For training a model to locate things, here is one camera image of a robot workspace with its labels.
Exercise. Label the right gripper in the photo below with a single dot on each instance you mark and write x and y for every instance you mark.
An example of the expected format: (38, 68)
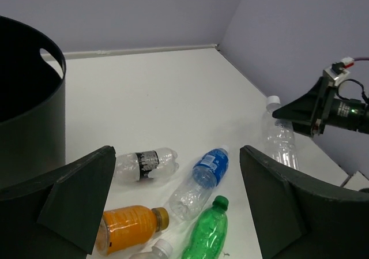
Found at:
(309, 113)

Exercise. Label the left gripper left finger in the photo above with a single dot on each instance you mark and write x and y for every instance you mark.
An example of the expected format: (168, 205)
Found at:
(57, 214)

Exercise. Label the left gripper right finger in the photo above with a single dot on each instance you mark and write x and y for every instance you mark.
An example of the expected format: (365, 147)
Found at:
(298, 216)

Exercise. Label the clear unlabelled plastic bottle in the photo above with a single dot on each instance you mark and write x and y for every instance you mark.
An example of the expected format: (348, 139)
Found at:
(278, 136)

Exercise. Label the clear bottle blue label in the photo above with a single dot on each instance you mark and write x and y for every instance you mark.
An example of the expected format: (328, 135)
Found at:
(188, 200)

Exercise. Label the clear bottle black label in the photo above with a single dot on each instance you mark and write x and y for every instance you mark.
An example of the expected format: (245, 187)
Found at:
(154, 165)

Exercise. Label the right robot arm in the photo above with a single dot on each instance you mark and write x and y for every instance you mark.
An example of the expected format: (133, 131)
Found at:
(349, 114)

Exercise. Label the black cylindrical bin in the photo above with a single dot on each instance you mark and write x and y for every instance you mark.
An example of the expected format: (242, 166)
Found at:
(33, 82)

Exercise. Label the orange juice bottle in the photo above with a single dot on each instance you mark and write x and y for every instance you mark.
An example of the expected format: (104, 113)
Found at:
(126, 227)

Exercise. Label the green plastic bottle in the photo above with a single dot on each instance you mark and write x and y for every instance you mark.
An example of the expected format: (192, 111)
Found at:
(209, 233)

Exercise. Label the clear bottle white-green label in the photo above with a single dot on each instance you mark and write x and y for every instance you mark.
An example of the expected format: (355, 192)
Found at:
(160, 250)

